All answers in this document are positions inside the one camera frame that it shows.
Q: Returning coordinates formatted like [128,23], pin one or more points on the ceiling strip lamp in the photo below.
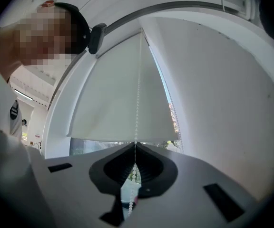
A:
[24,95]

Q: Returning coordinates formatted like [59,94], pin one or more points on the person's head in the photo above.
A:
[42,39]

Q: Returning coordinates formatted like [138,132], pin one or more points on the white roller blind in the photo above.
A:
[113,98]

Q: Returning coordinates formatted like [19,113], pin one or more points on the white ceiling pipes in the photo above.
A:
[250,3]

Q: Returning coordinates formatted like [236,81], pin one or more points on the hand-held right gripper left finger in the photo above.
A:
[99,177]

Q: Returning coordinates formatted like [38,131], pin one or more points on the black head-mounted camera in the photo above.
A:
[97,38]

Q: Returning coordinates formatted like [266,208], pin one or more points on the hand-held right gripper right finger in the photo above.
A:
[168,174]

